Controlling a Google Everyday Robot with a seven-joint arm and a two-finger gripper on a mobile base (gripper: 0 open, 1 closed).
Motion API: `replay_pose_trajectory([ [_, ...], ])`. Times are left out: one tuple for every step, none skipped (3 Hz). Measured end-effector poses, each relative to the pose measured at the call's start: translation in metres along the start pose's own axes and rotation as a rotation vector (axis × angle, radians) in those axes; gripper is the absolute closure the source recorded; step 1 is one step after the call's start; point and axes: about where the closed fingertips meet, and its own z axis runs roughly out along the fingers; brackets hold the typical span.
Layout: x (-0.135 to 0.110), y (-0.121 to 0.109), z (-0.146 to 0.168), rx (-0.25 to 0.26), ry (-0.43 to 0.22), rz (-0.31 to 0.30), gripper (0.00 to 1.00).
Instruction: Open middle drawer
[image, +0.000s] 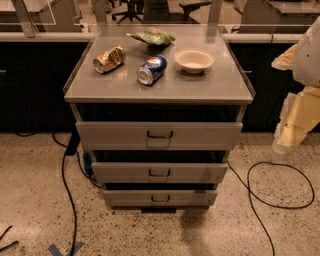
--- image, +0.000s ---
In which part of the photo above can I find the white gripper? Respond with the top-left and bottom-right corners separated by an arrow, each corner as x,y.
271,44 -> 320,154

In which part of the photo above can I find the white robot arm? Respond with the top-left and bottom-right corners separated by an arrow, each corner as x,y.
271,17 -> 320,154

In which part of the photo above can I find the grey drawer cabinet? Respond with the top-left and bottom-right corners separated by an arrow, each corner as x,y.
62,24 -> 257,214

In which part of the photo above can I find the grey top drawer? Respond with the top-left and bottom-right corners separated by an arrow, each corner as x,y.
76,121 -> 242,150

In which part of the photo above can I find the white paper bowl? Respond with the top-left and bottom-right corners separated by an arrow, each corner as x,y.
174,48 -> 215,74

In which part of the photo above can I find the blue pepsi can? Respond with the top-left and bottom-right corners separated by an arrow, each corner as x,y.
137,55 -> 167,86

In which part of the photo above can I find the green chip bag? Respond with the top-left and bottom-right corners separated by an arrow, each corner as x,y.
127,27 -> 176,46

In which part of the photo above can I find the crushed gold soda can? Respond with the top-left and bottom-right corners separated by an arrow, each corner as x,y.
93,46 -> 126,74

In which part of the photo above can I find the black office chair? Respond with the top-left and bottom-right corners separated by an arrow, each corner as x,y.
111,0 -> 144,24

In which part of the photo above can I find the blue tape cross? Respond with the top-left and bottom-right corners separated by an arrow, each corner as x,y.
47,241 -> 86,256

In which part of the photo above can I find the black cable right floor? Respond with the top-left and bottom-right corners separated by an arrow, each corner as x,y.
227,160 -> 316,256

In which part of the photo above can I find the black cable floor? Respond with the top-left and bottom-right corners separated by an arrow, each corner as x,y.
14,131 -> 103,256
227,160 -> 316,256

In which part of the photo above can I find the black cable left floor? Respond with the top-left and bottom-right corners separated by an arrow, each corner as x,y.
14,131 -> 103,256

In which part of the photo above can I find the black cable bottom left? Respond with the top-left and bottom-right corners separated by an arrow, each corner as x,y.
0,225 -> 20,253

